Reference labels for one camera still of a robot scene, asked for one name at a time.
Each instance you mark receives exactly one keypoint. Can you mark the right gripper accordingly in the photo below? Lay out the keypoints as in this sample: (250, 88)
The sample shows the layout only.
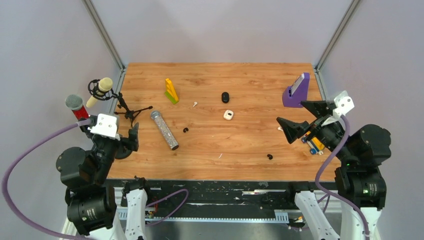
(292, 128)

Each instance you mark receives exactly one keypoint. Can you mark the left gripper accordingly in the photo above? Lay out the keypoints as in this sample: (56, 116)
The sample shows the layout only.
(132, 137)

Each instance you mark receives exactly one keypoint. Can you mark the white earbud charging case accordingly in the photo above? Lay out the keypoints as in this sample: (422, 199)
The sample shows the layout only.
(228, 115)

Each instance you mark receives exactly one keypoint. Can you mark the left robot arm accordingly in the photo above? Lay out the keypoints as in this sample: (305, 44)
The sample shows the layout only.
(91, 204)

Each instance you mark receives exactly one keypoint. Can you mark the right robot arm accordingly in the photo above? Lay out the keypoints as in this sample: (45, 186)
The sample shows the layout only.
(350, 173)

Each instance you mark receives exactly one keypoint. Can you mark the black earbud charging case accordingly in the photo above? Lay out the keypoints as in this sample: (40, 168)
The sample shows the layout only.
(225, 97)

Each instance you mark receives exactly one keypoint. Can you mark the black round stand base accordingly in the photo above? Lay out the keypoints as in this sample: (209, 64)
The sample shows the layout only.
(123, 153)

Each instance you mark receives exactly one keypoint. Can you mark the purple stand with phone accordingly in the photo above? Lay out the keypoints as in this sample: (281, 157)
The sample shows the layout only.
(294, 94)

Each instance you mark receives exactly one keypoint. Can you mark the colourful toy car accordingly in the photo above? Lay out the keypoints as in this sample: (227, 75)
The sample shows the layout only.
(316, 147)

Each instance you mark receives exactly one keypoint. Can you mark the silver glitter microphone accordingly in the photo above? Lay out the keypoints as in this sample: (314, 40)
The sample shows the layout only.
(156, 116)

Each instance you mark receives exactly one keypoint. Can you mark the yellow green toy block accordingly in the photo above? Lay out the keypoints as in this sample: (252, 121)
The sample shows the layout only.
(170, 91)

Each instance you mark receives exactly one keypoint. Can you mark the beige microphone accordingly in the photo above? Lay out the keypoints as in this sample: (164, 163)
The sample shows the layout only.
(99, 90)

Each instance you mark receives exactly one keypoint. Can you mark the red microphone grey head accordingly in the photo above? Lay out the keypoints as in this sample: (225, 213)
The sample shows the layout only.
(75, 103)

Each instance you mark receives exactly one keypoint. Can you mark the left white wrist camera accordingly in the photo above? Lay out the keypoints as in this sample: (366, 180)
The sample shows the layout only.
(106, 125)

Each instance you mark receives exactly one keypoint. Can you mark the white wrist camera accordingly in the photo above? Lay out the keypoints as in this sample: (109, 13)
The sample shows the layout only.
(339, 107)
(106, 125)

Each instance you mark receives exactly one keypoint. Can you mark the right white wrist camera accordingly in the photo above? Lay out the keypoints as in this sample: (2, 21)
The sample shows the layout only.
(339, 107)

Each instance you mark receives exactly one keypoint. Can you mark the black mounting rail base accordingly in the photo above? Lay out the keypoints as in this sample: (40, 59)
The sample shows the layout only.
(207, 199)

